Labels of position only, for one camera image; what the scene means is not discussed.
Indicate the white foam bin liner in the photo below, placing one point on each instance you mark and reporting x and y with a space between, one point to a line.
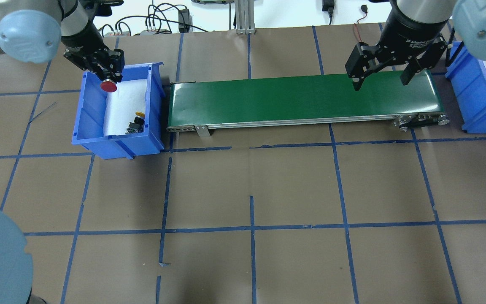
121 106

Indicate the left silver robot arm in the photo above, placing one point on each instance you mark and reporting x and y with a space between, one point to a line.
32 30

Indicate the red push button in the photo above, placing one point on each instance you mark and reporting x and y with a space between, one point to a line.
108 86

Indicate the blue plastic bin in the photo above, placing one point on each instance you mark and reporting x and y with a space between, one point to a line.
89 121
468 78

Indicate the aluminium frame post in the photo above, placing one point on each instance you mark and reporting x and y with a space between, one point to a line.
244 13

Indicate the black power adapter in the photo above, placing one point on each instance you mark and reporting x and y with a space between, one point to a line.
184 21

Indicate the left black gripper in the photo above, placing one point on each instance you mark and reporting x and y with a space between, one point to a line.
81 42

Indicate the right blue plastic bin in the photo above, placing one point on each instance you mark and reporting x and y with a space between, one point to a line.
468 78

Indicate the green conveyor belt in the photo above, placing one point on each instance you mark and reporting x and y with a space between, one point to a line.
301 100

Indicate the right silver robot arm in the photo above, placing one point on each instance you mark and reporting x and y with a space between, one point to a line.
412 37

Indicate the yellow push button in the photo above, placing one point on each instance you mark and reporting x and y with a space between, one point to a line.
136 126

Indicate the left blue plastic bin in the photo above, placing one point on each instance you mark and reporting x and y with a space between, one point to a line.
89 121

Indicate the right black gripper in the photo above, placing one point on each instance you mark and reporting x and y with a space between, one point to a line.
409 31

